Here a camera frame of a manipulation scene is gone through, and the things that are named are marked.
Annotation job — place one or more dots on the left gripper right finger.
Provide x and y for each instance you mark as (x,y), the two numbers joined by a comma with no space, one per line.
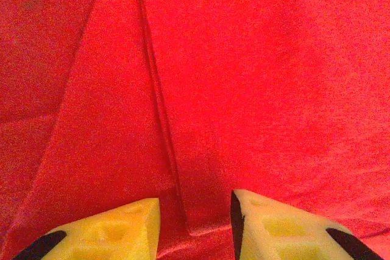
(280,232)

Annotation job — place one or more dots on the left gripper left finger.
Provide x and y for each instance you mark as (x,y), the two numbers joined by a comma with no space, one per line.
(112,232)

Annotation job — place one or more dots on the red t-shirt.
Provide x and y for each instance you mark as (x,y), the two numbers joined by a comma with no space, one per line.
(243,74)

